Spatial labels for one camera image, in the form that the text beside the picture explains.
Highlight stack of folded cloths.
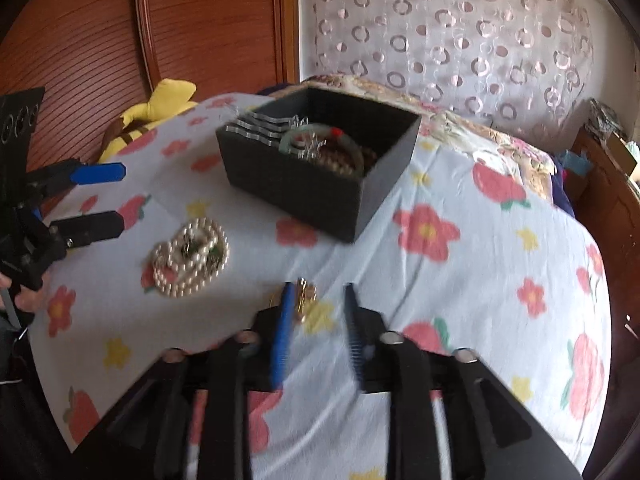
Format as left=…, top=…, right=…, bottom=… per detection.
left=587, top=97, right=627, bottom=137

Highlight open cardboard box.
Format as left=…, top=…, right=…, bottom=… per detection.
left=602, top=134, right=640, bottom=183

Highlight black jewelry box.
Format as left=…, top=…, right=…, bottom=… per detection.
left=215, top=86, right=422, bottom=245

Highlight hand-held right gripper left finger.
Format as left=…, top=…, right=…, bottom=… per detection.
left=72, top=282, right=296, bottom=480

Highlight pale green jade bangle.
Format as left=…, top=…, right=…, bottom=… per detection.
left=279, top=125, right=367, bottom=179

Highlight white pearl necklace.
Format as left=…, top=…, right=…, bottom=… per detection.
left=149, top=217, right=231, bottom=299

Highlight silver hair comb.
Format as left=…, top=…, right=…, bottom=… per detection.
left=224, top=105, right=301, bottom=154

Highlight dark blue blanket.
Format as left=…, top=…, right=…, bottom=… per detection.
left=549, top=167, right=578, bottom=218

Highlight yellow plush toy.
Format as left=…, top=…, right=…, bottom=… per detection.
left=97, top=78, right=199, bottom=164

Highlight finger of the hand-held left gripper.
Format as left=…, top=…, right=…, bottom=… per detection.
left=30, top=159, right=127, bottom=197
left=49, top=210, right=125, bottom=252

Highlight person's left hand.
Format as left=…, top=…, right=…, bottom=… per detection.
left=0, top=271, right=47, bottom=317

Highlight brown wooden wardrobe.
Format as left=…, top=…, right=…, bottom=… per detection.
left=0, top=0, right=302, bottom=177

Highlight long wooden cabinet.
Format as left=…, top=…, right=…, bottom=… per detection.
left=570, top=125, right=640, bottom=271

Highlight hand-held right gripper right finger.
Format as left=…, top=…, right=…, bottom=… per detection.
left=342, top=282, right=584, bottom=480

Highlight blue bag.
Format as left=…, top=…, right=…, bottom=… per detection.
left=554, top=149, right=592, bottom=177

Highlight circle pattern sheer curtain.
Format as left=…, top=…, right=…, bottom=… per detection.
left=299, top=0, right=597, bottom=142

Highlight gold brooch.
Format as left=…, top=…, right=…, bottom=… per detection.
left=294, top=277, right=322, bottom=323

